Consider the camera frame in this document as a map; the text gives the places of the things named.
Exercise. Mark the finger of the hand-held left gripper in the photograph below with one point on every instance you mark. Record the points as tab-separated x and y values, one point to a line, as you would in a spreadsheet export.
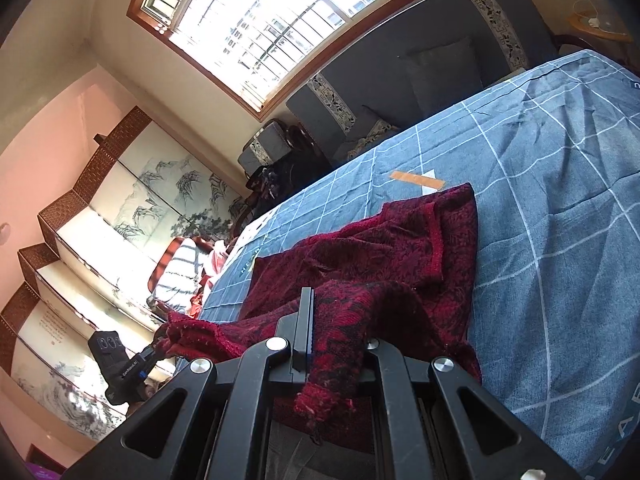
159	350

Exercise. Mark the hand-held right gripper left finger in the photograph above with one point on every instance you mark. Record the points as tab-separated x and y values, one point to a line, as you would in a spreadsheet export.
306	330

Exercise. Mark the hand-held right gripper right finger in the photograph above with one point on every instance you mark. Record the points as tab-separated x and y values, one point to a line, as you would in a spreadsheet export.
395	375

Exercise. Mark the dark red knit sweater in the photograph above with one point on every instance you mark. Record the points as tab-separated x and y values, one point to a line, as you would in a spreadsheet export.
375	260

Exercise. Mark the red cloth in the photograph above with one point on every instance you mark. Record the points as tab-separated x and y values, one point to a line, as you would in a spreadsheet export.
196	306

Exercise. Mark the striped white pillow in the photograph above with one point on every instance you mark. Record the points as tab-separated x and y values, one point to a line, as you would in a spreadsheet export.
177	275

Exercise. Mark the pink cloth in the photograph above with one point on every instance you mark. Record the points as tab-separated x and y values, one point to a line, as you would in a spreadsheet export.
216	262

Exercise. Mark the purple object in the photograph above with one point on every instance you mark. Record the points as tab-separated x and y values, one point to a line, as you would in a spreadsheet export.
46	460

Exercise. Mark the black bag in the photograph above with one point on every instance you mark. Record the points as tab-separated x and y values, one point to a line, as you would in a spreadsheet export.
290	175

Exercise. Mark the painted folding screen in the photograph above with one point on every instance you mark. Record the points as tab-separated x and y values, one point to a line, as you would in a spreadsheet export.
150	185

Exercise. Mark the tan tape strip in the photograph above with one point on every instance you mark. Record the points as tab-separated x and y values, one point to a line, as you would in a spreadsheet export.
416	180

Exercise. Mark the grey cushioned armchair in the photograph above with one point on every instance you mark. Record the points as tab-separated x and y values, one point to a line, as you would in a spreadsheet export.
267	142

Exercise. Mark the patterned grey cushion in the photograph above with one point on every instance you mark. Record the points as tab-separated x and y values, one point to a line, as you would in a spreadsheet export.
367	135

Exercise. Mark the blue checked bed sheet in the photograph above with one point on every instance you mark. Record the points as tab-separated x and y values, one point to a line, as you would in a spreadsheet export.
550	210

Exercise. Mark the grey sofa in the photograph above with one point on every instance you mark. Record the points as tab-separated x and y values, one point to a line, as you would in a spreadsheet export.
380	60

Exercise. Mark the plain grey cushion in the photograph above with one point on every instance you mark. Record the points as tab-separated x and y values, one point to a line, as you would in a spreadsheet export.
442	77

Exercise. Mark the wood-framed window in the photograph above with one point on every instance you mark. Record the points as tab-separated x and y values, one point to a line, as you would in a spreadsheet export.
275	25

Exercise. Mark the round wooden side table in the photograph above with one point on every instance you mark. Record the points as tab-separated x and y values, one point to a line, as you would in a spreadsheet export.
600	27

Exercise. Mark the round wall fixture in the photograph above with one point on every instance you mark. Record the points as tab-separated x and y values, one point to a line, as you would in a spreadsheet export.
3	231

